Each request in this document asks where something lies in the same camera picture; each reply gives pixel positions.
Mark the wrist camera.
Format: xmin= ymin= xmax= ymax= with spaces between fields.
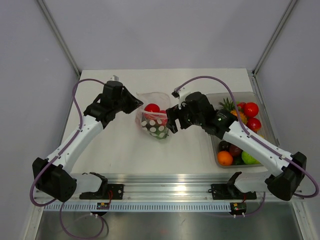
xmin=171 ymin=87 xmax=191 ymax=107
xmin=110 ymin=75 xmax=119 ymax=82

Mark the lime green fruit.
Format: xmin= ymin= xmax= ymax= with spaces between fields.
xmin=241 ymin=151 xmax=260 ymax=165

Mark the small red tomato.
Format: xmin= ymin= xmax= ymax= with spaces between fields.
xmin=156 ymin=110 xmax=168 ymax=126

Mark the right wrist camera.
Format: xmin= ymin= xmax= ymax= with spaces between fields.
xmin=171 ymin=87 xmax=191 ymax=107

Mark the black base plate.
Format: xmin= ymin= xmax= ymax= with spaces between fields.
xmin=79 ymin=183 xmax=124 ymax=200
xmin=207 ymin=183 xmax=257 ymax=200

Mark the clear plastic food bin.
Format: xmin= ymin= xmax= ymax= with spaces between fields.
xmin=206 ymin=92 xmax=276 ymax=169

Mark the dark avocado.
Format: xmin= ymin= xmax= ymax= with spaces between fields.
xmin=218 ymin=140 xmax=231 ymax=152

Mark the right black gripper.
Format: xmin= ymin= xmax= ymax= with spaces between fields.
xmin=166 ymin=102 xmax=204 ymax=134

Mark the aluminium mounting rail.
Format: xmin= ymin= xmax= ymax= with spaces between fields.
xmin=33 ymin=174 xmax=305 ymax=202

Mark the dark purple plum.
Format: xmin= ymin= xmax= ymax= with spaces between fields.
xmin=228 ymin=144 xmax=243 ymax=157

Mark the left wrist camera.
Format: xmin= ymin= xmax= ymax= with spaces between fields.
xmin=110 ymin=75 xmax=119 ymax=82

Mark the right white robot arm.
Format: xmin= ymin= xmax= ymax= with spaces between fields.
xmin=166 ymin=91 xmax=307 ymax=201

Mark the clear dotted zip bag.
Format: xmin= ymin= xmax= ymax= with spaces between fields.
xmin=135 ymin=92 xmax=171 ymax=138

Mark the green bell pepper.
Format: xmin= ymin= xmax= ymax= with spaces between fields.
xmin=149 ymin=126 xmax=169 ymax=140

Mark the right aluminium frame post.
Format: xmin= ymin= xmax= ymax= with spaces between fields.
xmin=252 ymin=0 xmax=300 ymax=77

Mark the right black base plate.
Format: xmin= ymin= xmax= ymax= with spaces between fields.
xmin=207 ymin=183 xmax=257 ymax=200

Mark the left aluminium frame post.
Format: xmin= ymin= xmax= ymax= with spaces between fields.
xmin=35 ymin=0 xmax=82 ymax=79

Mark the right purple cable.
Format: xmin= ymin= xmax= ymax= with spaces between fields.
xmin=174 ymin=75 xmax=320 ymax=218

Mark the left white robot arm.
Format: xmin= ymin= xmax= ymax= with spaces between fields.
xmin=29 ymin=80 xmax=143 ymax=207

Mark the orange spiky fruit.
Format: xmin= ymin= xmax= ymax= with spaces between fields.
xmin=218 ymin=97 xmax=248 ymax=125

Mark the white slotted cable duct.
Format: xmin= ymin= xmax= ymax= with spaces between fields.
xmin=44 ymin=201 xmax=231 ymax=213

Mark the aluminium frame post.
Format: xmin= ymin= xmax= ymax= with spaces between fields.
xmin=35 ymin=0 xmax=82 ymax=79
xmin=252 ymin=0 xmax=300 ymax=77

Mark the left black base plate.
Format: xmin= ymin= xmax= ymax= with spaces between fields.
xmin=79 ymin=183 xmax=124 ymax=200

